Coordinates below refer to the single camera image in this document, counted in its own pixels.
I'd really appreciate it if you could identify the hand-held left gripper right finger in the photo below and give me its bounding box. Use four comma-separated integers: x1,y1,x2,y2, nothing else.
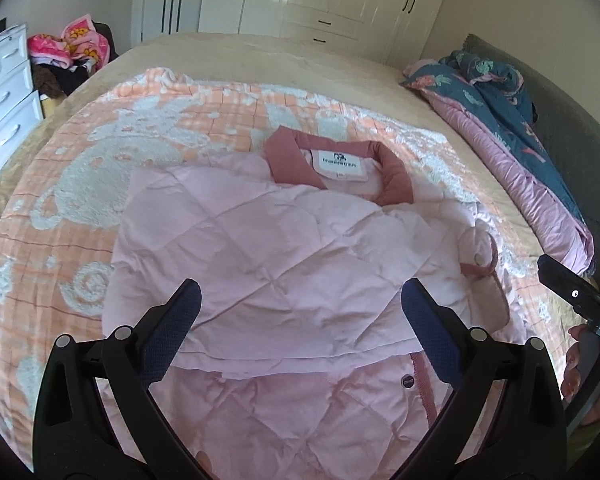
401,278,569,480

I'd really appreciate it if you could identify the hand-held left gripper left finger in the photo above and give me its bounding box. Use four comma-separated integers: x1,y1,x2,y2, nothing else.
32,278,202,480

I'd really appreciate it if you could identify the pink quilted jacket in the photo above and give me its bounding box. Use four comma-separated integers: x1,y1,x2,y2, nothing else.
101,126,528,480

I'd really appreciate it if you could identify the pile of dark clothes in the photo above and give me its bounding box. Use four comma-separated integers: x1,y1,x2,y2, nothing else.
32,57,93,98

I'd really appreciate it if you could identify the person's right hand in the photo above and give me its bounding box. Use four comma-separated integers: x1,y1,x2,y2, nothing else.
560,324,589,402

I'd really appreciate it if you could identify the dark blue floral quilt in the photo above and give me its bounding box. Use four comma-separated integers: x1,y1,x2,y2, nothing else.
400,50,596,276

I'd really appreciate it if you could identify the grey upholstered headboard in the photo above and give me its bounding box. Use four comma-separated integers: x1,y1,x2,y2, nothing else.
462,34,600,281

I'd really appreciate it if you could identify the orange checked blanket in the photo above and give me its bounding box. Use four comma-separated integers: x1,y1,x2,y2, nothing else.
0,66,568,461

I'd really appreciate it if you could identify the white drawer unit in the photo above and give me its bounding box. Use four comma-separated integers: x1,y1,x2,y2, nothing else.
0,22,45,171

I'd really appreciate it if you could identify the bed with beige sheet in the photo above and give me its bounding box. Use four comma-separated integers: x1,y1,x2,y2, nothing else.
0,31,596,281

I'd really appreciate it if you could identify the dark chair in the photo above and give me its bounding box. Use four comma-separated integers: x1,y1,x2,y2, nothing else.
92,21,120,63

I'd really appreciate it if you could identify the pink flower print cloth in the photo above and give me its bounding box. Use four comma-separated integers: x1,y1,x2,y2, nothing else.
62,14,112,61

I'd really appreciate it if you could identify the bright pink cloth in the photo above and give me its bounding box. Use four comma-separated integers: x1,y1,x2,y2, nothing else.
27,34,71,68

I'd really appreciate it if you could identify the white door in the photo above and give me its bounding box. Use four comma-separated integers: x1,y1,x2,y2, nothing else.
130,0,203,43

